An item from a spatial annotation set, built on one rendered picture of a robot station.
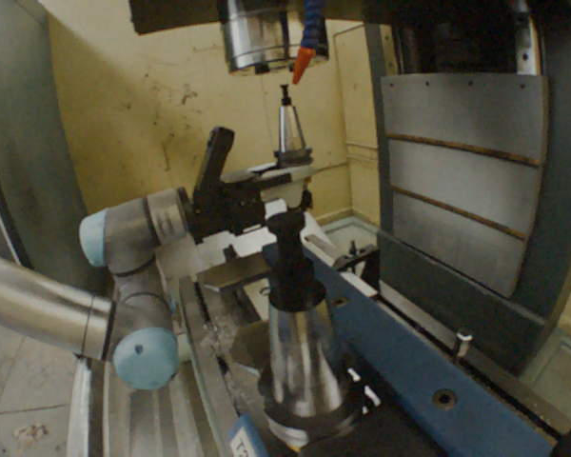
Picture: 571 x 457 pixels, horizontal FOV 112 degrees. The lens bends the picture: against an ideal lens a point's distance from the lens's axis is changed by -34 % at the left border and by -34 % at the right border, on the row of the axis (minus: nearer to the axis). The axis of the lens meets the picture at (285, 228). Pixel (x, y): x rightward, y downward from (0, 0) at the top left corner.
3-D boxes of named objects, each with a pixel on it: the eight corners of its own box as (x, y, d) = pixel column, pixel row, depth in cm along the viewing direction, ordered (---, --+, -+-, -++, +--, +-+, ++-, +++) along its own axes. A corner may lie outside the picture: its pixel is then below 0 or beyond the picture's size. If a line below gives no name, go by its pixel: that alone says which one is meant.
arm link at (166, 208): (147, 190, 41) (147, 204, 34) (175, 182, 43) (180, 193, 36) (161, 234, 44) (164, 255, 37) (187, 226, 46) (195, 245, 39)
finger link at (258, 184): (287, 178, 45) (232, 189, 44) (285, 168, 44) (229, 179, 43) (294, 186, 41) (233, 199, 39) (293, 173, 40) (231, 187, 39)
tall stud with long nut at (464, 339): (448, 386, 42) (467, 338, 36) (439, 377, 44) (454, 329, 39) (458, 378, 42) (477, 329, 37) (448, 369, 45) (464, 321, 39)
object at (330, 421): (379, 426, 14) (383, 406, 13) (280, 460, 13) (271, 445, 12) (340, 356, 19) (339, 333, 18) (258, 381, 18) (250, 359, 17)
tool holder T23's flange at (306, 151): (321, 161, 45) (320, 146, 44) (290, 169, 42) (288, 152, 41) (297, 157, 50) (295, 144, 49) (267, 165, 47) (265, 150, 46)
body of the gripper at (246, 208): (255, 211, 50) (188, 233, 46) (246, 164, 47) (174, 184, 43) (272, 226, 44) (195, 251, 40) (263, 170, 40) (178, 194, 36)
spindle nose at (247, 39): (353, 59, 38) (342, -12, 33) (265, 59, 30) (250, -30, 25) (287, 73, 50) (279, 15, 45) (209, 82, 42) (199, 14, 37)
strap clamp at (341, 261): (338, 304, 69) (335, 250, 63) (331, 297, 72) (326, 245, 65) (380, 284, 73) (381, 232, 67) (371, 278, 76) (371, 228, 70)
